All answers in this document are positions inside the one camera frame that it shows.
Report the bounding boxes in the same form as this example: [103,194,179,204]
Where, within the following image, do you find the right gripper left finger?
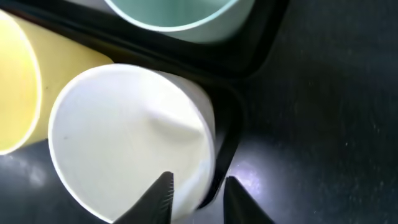
[113,171,175,224]

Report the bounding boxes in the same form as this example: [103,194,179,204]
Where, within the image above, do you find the white cup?
[47,63,217,224]

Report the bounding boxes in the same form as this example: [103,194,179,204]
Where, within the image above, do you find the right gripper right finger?
[223,175,276,224]

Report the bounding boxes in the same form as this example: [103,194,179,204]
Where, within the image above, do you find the black tray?
[0,0,292,210]

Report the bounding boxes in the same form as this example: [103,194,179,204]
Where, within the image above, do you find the green cup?
[104,0,256,44]

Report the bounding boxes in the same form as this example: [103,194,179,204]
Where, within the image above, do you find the yellow cup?
[0,9,114,156]

